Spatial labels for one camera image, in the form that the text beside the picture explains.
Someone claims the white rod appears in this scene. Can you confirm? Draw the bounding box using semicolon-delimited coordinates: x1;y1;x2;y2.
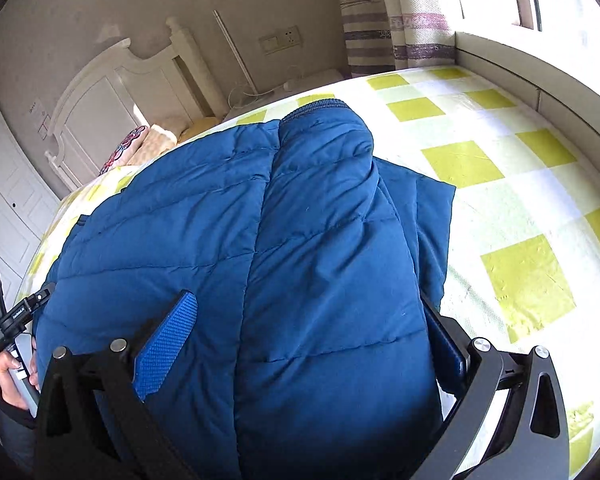
212;9;258;98

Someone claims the cream pillow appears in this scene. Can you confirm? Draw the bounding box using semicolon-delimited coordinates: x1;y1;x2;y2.
126;126;177;167

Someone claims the printed curtain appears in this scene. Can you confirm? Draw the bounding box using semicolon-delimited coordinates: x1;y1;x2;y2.
327;0;458;78

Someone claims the blue puffer jacket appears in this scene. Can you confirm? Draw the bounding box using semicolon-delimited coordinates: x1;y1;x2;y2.
32;99;457;480

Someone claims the person's left forearm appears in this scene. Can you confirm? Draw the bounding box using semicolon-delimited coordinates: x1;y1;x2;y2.
0;397;38;466

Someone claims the white wall sticker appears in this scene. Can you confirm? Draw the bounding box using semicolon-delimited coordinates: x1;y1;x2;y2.
27;101;49;139

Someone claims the patterned pillow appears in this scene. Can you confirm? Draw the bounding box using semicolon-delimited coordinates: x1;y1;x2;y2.
99;125;150;177

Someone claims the white door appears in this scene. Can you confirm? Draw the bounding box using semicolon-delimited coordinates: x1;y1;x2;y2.
0;99;61;361

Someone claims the person's left hand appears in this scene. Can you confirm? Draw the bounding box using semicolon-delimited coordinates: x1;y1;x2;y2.
0;349;42;411

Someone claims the beige window sill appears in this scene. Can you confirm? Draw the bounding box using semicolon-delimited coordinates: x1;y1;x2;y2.
454;30;600;147

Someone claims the yellow checkered bed sheet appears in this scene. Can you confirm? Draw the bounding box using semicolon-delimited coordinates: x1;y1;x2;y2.
20;64;600;478

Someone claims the wall socket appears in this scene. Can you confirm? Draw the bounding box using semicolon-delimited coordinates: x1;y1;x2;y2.
258;25;301;56

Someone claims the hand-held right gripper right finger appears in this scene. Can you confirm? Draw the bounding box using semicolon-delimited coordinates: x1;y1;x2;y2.
410;292;571;480

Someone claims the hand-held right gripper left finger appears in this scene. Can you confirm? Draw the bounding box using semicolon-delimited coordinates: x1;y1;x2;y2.
34;289;201;480

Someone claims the yellow pillow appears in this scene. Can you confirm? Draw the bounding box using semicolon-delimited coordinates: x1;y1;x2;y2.
177;116;222;144

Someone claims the white cable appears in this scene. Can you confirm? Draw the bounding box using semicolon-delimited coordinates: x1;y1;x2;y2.
226;65;306;110

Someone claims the white headboard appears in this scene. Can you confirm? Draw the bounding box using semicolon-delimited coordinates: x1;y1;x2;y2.
44;16;221;193

